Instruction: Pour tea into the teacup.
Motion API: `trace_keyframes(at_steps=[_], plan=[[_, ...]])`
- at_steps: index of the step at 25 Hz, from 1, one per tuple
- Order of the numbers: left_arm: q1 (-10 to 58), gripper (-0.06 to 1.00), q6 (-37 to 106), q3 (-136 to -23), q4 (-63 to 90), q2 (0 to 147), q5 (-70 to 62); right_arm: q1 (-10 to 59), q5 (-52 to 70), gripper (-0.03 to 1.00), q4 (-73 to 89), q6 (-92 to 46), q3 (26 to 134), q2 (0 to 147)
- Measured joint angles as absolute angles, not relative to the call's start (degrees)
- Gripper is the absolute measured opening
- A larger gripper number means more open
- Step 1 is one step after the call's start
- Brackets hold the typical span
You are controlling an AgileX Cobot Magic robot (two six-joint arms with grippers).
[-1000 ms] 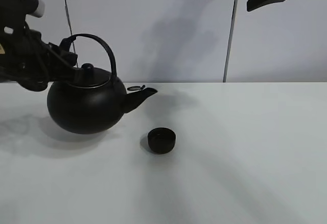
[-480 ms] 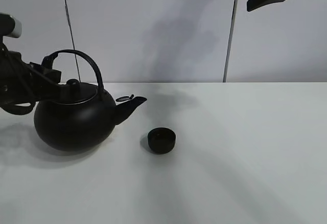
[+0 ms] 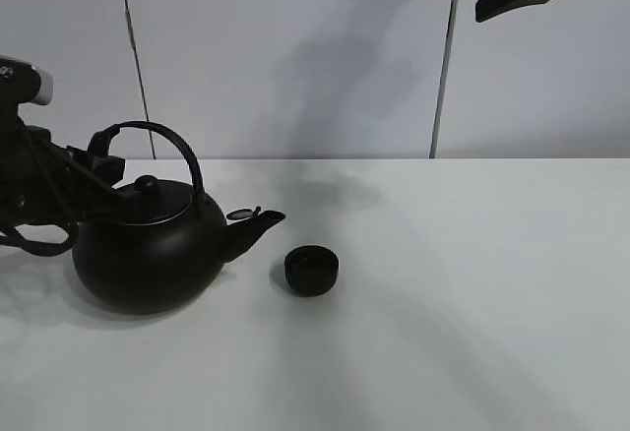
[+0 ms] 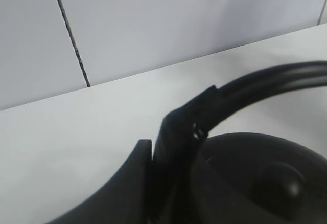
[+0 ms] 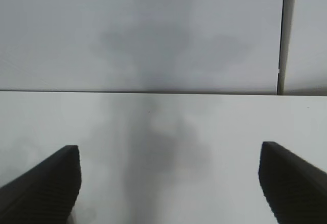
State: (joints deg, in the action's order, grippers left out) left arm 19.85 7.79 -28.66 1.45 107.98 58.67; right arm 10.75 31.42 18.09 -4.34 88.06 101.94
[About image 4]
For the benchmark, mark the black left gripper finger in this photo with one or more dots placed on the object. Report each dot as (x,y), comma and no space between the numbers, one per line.
(122,198)

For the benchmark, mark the black round teapot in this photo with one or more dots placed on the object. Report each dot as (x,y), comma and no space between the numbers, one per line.
(237,177)

